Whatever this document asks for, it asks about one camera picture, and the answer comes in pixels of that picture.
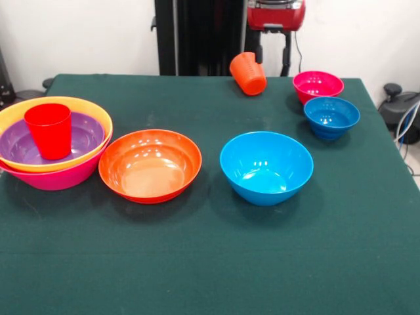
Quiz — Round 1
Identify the light blue bowl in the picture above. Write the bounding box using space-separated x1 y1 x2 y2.
219 131 314 207

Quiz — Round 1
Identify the purple bowl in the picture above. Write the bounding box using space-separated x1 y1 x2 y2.
0 110 105 165

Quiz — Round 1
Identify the red cup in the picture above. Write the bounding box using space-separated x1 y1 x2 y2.
24 102 72 161

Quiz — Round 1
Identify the large pink bowl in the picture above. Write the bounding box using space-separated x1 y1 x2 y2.
0 129 114 192

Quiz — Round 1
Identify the black office chair base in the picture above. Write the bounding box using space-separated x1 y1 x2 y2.
377 83 420 145
12 77 55 99

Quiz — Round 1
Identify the large orange bowl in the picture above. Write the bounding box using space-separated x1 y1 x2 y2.
0 96 114 173

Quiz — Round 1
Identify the black hanging cable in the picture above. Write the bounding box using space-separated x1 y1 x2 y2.
280 31 305 78

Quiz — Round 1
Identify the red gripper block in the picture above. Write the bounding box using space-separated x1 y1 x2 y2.
246 0 306 68

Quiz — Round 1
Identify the small dark blue bowl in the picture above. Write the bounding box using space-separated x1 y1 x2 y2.
303 96 361 141

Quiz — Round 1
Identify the red-orange bowl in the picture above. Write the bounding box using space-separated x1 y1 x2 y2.
98 129 203 205

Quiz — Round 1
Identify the orange cup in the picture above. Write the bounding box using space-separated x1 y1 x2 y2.
229 51 268 96

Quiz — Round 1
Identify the dark green table cloth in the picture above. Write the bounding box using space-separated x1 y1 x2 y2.
0 73 420 315

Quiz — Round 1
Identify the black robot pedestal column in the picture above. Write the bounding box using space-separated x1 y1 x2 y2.
150 0 265 77

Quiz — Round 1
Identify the small pink bowl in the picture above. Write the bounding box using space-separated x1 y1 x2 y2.
293 70 345 105

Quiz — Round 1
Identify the blue cable bundle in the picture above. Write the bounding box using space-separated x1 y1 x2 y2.
393 101 420 147

